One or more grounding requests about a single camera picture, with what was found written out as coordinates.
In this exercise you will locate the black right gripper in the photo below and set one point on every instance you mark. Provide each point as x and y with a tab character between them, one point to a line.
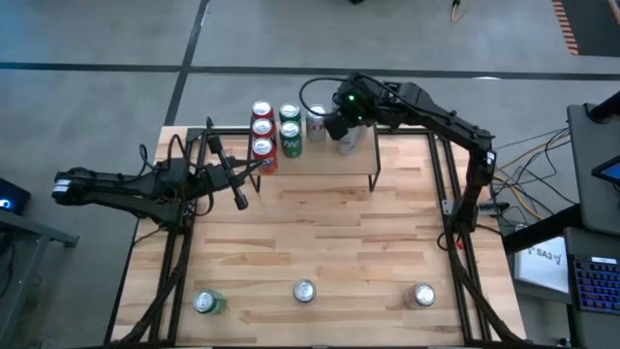
363	102

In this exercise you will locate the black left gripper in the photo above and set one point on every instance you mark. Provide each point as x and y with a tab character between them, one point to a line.
218	175

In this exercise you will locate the red Fanta strawberry can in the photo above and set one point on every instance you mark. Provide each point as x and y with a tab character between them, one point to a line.
265	157
262	109
262	128

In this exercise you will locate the green Sprite can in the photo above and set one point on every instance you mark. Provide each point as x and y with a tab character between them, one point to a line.
289	111
290	140
204	301

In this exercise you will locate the silver Diet Coke can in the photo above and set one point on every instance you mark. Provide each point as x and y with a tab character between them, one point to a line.
304	290
315	128
423	294

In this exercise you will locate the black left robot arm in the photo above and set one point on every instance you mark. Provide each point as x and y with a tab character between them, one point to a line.
116	189

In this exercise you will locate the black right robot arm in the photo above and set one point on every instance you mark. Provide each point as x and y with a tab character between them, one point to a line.
436	114

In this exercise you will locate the grey metal side table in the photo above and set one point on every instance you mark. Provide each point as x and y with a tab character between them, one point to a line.
39	228

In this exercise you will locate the black device blue light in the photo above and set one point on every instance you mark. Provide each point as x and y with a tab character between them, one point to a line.
17	194

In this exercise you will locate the white SA3 paper sign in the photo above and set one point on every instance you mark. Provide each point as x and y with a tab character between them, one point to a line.
542	266

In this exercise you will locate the black mat orange edge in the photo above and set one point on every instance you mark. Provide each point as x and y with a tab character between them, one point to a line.
596	29

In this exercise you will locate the grey desk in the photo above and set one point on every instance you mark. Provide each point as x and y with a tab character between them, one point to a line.
598	203

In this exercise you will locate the black tablet blue screen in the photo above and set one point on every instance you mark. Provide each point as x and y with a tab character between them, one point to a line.
611	170

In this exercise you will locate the backlit black keyboard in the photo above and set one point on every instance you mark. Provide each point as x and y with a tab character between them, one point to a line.
598	286

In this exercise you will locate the black desk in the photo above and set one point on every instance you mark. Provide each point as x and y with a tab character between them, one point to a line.
596	329

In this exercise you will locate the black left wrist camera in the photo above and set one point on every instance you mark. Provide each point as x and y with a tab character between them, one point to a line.
240	201

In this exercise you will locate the silver metal bracket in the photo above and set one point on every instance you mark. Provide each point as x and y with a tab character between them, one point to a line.
448	207
189	208

